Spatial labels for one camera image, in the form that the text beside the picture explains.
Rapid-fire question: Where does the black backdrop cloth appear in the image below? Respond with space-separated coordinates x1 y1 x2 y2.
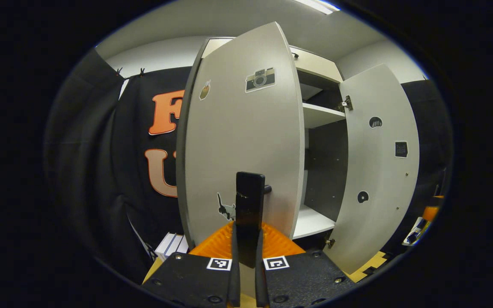
43 47 454 283

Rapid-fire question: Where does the black cabinet door handle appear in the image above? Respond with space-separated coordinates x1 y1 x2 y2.
235 171 272 269

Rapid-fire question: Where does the white cabinet shelf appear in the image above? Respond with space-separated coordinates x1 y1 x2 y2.
302 103 346 129
293 204 337 240

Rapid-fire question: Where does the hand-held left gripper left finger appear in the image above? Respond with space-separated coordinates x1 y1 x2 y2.
142 221 241 308

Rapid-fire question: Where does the ceiling light panel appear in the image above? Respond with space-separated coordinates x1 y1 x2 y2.
294 0 341 15

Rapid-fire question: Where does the white book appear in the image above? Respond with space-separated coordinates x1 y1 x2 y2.
154 232 184 261

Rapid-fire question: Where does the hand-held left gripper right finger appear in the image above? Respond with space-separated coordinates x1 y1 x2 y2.
254 222 357 308

